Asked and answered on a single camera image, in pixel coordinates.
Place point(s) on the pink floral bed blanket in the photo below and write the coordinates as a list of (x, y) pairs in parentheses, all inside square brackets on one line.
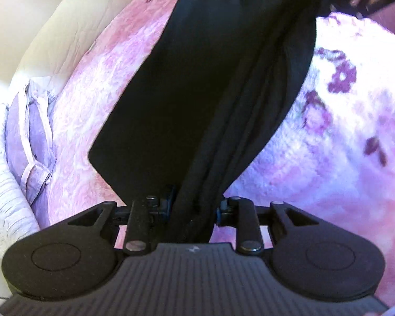
[(334, 155)]

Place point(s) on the purple pillow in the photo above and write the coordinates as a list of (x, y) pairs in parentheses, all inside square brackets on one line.
[(29, 140)]

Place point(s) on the black garment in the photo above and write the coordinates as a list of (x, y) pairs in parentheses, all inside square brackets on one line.
[(213, 91)]

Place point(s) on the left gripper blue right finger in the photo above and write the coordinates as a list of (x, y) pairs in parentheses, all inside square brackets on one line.
[(219, 214)]

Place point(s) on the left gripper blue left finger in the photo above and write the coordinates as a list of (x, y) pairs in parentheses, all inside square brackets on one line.
[(168, 209)]

